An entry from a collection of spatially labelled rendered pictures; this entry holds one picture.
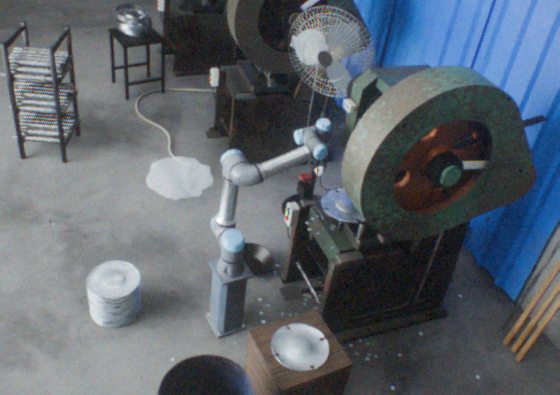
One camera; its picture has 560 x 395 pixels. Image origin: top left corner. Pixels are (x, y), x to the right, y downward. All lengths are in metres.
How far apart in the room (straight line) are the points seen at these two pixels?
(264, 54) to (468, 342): 2.28
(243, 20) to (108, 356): 2.20
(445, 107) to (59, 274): 2.51
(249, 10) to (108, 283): 1.90
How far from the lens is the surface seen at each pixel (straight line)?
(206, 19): 5.90
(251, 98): 4.34
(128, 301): 3.30
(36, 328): 3.51
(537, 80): 3.71
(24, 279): 3.79
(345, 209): 3.08
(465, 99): 2.41
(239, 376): 2.72
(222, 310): 3.23
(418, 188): 2.68
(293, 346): 2.93
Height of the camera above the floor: 2.65
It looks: 36 degrees down
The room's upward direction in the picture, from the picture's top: 9 degrees clockwise
